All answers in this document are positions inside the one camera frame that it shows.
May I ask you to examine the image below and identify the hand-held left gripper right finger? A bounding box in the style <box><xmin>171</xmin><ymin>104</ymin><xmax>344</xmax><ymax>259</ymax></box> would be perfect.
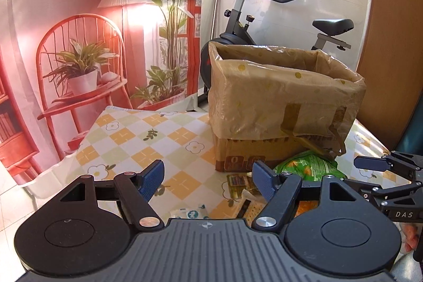
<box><xmin>251</xmin><ymin>160</ymin><xmax>364</xmax><ymax>232</ymax></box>

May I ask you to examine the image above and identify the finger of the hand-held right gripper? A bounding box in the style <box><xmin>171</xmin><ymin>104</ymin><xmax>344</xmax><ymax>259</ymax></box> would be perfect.
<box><xmin>353</xmin><ymin>151</ymin><xmax>423</xmax><ymax>182</ymax></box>
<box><xmin>343</xmin><ymin>179</ymin><xmax>420</xmax><ymax>204</ymax></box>

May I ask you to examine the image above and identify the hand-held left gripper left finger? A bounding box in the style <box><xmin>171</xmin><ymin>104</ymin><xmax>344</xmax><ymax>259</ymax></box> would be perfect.
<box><xmin>59</xmin><ymin>159</ymin><xmax>166</xmax><ymax>232</ymax></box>

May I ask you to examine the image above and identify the brown cardboard box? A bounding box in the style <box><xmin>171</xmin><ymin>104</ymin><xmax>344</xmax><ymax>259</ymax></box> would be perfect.
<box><xmin>208</xmin><ymin>41</ymin><xmax>367</xmax><ymax>172</ymax></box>

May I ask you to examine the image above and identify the green snack bag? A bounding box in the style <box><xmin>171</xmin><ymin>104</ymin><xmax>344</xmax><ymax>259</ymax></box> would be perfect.
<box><xmin>273</xmin><ymin>150</ymin><xmax>347</xmax><ymax>183</ymax></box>

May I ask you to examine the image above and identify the yellow dotted plastic bag liner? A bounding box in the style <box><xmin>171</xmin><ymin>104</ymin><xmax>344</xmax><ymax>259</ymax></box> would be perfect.
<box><xmin>208</xmin><ymin>41</ymin><xmax>367</xmax><ymax>157</ymax></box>

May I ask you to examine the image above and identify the person's right hand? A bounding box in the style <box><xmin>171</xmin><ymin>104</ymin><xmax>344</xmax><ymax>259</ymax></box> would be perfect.
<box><xmin>401</xmin><ymin>223</ymin><xmax>419</xmax><ymax>253</ymax></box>

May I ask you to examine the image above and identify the yellow dotted snack packet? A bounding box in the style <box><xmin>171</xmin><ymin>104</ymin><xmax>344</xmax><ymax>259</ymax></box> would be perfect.
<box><xmin>236</xmin><ymin>198</ymin><xmax>265</xmax><ymax>220</ymax></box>

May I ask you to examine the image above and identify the checkered flower tablecloth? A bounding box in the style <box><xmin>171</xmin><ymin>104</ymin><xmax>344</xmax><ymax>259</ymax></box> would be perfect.
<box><xmin>20</xmin><ymin>105</ymin><xmax>410</xmax><ymax>226</ymax></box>

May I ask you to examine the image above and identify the dark teal cloth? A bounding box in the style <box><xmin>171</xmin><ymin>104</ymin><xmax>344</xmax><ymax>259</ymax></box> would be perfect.
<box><xmin>395</xmin><ymin>122</ymin><xmax>423</xmax><ymax>155</ymax></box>

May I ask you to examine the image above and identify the small white packet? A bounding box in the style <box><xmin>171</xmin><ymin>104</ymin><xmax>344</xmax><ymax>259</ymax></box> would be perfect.
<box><xmin>169</xmin><ymin>203</ymin><xmax>207</xmax><ymax>220</ymax></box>

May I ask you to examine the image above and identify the orange snack packet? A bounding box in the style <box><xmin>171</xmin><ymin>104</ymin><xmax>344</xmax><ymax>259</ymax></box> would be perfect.
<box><xmin>294</xmin><ymin>201</ymin><xmax>319</xmax><ymax>218</ymax></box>

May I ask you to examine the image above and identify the wooden panel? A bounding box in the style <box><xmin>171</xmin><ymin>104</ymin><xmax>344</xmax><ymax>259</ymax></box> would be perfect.
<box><xmin>357</xmin><ymin>0</ymin><xmax>423</xmax><ymax>150</ymax></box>

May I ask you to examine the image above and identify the black exercise bike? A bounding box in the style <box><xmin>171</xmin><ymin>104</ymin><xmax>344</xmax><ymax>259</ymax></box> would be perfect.
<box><xmin>200</xmin><ymin>0</ymin><xmax>355</xmax><ymax>94</ymax></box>

